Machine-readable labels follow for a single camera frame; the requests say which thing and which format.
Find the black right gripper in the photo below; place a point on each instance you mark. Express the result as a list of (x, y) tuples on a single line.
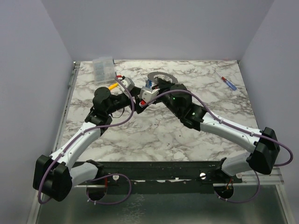
[(161, 86)]

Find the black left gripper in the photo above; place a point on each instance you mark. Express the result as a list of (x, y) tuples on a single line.
[(136, 92)]

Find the blue key tag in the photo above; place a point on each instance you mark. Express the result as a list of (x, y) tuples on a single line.
[(148, 83)]

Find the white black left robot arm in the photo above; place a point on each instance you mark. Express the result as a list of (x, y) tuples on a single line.
[(55, 175)]

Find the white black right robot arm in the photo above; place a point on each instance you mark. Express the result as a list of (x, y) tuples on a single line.
[(261, 145)]

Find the yellow black screwdriver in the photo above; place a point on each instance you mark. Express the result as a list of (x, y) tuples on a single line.
[(113, 86)]

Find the clear plastic parts box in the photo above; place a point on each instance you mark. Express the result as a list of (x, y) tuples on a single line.
[(103, 69)]

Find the red blue screwdriver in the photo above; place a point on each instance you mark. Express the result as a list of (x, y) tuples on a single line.
[(228, 83)]

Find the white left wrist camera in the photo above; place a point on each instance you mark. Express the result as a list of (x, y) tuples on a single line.
[(128, 83)]

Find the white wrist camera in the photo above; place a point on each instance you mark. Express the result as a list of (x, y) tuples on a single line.
[(147, 94), (128, 83)]

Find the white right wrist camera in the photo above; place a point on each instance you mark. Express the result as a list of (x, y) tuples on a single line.
[(147, 94)]

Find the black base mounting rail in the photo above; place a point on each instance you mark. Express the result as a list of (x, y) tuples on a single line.
[(159, 177)]

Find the aluminium extrusion frame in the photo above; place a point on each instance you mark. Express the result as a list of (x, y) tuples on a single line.
[(34, 210)]

